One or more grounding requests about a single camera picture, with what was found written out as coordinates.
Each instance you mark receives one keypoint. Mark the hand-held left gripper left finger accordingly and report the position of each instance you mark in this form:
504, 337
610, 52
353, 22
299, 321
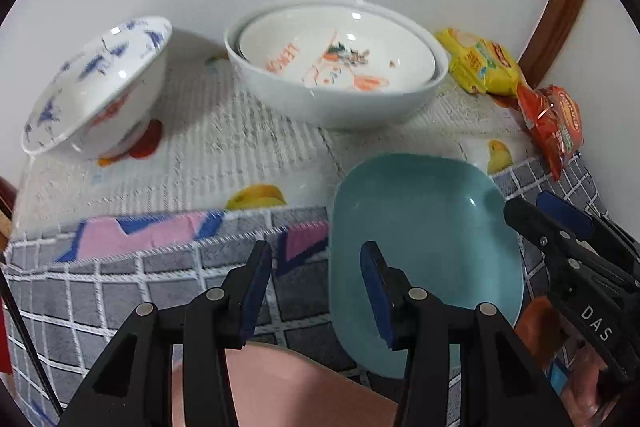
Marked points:
252, 289

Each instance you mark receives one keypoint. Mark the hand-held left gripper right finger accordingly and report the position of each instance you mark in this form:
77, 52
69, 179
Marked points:
372, 289

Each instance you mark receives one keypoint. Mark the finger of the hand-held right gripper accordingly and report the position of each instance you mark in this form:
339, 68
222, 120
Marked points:
525, 217
565, 213

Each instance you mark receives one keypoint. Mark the teal rectangular plate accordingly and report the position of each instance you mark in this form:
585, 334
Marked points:
425, 217

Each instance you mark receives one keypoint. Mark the person's right hand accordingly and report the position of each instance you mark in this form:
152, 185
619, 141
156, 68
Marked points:
582, 392

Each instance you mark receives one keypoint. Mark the orange snack packet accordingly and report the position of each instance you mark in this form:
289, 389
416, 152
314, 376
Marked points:
555, 122

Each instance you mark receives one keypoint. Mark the pink plate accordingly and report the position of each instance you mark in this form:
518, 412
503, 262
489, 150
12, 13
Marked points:
280, 389

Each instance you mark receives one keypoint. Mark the grey checked blanket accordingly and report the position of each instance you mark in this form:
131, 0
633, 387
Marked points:
150, 267

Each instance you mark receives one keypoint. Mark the newspaper print plastic tablecloth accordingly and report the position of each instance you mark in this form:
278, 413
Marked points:
210, 147

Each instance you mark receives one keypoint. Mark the yellow snack packet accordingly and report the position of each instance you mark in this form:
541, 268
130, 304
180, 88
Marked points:
480, 62

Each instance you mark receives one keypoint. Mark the large plain white bowl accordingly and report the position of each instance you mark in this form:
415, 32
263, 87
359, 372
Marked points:
340, 109

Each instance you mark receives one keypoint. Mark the white bowl with blue print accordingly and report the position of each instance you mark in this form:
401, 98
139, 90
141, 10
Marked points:
95, 107

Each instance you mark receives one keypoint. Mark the white bowl with orange print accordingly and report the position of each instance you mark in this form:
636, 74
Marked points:
310, 42

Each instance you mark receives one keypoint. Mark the red object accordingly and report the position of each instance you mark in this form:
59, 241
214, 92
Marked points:
5, 194

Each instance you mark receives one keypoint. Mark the brown wooden door frame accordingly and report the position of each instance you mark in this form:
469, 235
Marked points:
565, 7

